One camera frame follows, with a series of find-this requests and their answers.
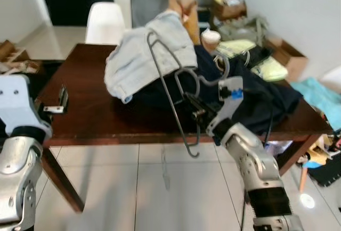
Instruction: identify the open cardboard box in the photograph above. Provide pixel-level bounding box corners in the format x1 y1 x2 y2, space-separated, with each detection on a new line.
212 0 248 21
266 38 310 80

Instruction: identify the grey hanger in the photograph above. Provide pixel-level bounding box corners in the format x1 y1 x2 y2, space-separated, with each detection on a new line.
145 29 231 159

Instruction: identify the dark wooden table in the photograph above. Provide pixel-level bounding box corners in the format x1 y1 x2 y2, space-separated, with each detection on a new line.
33 43 334 213

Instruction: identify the teal cloth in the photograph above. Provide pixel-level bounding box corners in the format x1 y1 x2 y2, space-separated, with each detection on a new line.
290 78 341 131

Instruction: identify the light blue denim garment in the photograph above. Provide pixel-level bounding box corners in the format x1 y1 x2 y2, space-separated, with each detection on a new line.
104 10 199 104

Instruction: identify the paper coffee cup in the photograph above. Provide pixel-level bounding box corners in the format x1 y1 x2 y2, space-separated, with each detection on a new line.
201 29 221 53

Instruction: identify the olive green bag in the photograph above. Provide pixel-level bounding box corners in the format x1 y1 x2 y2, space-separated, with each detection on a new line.
216 15 270 45

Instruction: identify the yellow green shoe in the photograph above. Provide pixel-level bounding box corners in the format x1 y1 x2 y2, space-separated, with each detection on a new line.
250 55 289 83
221 39 257 59

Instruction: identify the white plastic chair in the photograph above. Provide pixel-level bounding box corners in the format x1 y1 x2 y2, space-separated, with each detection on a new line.
85 2 127 45

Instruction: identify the dark navy garment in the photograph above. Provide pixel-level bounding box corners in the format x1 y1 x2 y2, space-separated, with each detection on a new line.
128 45 303 146

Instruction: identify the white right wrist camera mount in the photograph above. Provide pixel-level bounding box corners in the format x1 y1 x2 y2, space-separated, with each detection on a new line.
205 77 245 137

